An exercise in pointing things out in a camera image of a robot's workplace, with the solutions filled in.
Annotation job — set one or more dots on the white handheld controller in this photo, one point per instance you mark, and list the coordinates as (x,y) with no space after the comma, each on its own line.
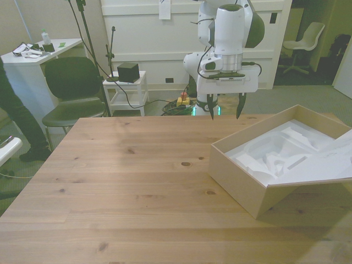
(30,55)

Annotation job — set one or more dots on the white paper sheet on panel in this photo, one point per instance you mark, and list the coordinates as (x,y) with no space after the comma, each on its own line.
(164,9)

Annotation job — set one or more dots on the black cube device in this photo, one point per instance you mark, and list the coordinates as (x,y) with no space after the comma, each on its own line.
(127,72)

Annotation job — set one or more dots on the black wall outlet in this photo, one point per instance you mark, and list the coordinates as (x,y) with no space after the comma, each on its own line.
(169,80)

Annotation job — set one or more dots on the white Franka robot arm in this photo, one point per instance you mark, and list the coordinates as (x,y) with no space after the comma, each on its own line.
(228,33)

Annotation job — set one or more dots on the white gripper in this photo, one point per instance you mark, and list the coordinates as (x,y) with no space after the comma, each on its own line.
(233,87)

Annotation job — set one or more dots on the black wall switch plate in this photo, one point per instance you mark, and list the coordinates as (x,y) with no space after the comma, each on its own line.
(273,18)

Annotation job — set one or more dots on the white panelled partition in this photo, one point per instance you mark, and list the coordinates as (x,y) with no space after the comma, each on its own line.
(154,41)

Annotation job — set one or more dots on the dark bag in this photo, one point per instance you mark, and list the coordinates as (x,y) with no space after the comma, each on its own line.
(341,46)

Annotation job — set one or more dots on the plywood base board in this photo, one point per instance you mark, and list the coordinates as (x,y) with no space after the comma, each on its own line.
(229,105)

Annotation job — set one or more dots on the black desk microphone stand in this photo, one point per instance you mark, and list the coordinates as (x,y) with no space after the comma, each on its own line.
(112,55)

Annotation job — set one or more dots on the white foam box insert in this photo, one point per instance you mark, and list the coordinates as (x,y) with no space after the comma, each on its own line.
(244,159)

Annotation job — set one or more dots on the grey wrist camera bar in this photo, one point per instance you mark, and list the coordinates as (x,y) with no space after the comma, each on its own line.
(228,77)

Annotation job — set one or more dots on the white swivel chair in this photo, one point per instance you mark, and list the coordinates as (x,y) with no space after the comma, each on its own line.
(313,34)

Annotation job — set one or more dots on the green sticky note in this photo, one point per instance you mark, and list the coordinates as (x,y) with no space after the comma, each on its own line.
(62,44)

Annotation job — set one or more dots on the tan cardboard box with lid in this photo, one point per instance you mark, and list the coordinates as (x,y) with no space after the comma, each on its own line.
(236,181)

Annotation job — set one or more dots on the black white headset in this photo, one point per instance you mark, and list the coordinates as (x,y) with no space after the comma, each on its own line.
(20,50)

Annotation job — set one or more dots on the black cup holder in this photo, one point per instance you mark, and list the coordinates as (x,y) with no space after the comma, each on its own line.
(49,47)

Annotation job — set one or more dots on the white desk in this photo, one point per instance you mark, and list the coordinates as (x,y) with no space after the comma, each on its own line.
(30,77)

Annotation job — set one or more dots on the person leg dark trousers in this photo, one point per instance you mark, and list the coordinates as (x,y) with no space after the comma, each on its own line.
(16,110)

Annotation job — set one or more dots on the black tall tripod pole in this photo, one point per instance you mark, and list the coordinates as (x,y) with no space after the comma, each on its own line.
(90,44)

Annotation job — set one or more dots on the white small side table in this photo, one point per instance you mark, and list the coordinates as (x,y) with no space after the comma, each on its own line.
(137,79)

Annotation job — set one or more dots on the clear plastic bottle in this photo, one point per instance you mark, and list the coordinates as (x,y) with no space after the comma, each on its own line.
(45,36)

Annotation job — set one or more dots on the black padded chair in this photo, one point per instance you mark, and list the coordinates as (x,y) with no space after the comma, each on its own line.
(71,77)

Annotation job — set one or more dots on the yellow red emergency stop button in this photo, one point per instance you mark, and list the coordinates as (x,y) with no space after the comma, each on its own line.
(183,99)

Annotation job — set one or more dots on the white rounded seat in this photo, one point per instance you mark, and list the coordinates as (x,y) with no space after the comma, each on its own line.
(9,149)

